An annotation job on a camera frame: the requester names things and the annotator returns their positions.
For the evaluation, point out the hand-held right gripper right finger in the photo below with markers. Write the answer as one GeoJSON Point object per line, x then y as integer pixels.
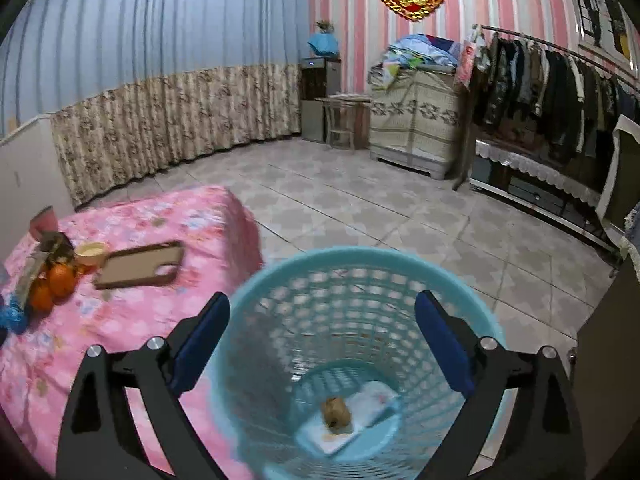
{"type": "Point", "coordinates": [445, 345]}

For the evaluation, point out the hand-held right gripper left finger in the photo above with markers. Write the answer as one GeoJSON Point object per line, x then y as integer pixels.
{"type": "Point", "coordinates": [200, 342]}

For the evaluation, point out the white paper packet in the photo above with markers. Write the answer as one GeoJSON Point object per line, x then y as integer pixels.
{"type": "Point", "coordinates": [374, 400]}

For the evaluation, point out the turquoise plastic waste basket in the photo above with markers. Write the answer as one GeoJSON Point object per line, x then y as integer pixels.
{"type": "Point", "coordinates": [350, 300]}

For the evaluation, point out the brown ball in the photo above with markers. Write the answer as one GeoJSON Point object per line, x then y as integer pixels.
{"type": "Point", "coordinates": [336, 412]}

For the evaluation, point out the small orange plastic bowl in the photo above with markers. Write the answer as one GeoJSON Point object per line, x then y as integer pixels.
{"type": "Point", "coordinates": [91, 251]}

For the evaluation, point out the pink floral tablecloth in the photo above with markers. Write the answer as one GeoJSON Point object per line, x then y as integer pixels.
{"type": "Point", "coordinates": [150, 320]}

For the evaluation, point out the orange plastic wrapper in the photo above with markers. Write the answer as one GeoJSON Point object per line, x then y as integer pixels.
{"type": "Point", "coordinates": [62, 280]}

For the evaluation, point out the dark wooden cabinet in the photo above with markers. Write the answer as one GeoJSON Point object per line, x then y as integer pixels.
{"type": "Point", "coordinates": [605, 360]}

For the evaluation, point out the mandarin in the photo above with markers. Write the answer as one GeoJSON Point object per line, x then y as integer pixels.
{"type": "Point", "coordinates": [40, 297]}

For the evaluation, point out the low dark cabinet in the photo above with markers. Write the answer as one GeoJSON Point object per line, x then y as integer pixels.
{"type": "Point", "coordinates": [530, 190]}

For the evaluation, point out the grey-green narrow packet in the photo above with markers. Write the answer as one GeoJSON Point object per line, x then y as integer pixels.
{"type": "Point", "coordinates": [30, 272]}

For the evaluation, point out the blue plastic wrapper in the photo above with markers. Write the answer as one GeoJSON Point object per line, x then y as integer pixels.
{"type": "Point", "coordinates": [10, 317]}

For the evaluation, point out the pink mug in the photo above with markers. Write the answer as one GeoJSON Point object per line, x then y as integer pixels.
{"type": "Point", "coordinates": [42, 220]}

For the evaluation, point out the white lace cloth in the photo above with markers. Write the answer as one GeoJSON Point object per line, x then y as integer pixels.
{"type": "Point", "coordinates": [540, 162]}

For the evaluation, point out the cloth-covered cabinet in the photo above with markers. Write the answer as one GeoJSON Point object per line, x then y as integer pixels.
{"type": "Point", "coordinates": [415, 115]}

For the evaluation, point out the blue and beige floral curtain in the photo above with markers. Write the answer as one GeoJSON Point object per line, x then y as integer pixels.
{"type": "Point", "coordinates": [175, 110]}

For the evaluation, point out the wooden stool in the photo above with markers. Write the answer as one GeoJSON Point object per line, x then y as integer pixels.
{"type": "Point", "coordinates": [345, 120]}

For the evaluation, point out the white cabinet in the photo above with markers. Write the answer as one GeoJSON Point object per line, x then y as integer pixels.
{"type": "Point", "coordinates": [20, 170]}

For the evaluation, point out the water dispenser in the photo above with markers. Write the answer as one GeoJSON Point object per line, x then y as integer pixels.
{"type": "Point", "coordinates": [320, 100]}

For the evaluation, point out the row of hanging clothes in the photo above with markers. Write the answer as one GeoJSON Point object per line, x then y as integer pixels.
{"type": "Point", "coordinates": [540, 90]}

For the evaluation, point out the white framed board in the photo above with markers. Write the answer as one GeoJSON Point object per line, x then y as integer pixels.
{"type": "Point", "coordinates": [620, 130]}

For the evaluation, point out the pink hanging bag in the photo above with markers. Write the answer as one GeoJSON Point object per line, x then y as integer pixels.
{"type": "Point", "coordinates": [467, 62]}

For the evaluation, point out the pile of folded bedding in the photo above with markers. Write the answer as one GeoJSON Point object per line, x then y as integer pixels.
{"type": "Point", "coordinates": [420, 50]}

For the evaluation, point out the metal clothes rack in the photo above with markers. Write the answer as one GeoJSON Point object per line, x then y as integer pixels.
{"type": "Point", "coordinates": [525, 38]}

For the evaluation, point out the blue bag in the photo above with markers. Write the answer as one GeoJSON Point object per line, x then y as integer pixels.
{"type": "Point", "coordinates": [322, 44]}

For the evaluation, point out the small potted plant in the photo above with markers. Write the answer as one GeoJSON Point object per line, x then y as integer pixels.
{"type": "Point", "coordinates": [325, 25]}

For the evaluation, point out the wall poster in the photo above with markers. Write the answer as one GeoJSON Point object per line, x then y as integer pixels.
{"type": "Point", "coordinates": [600, 15]}

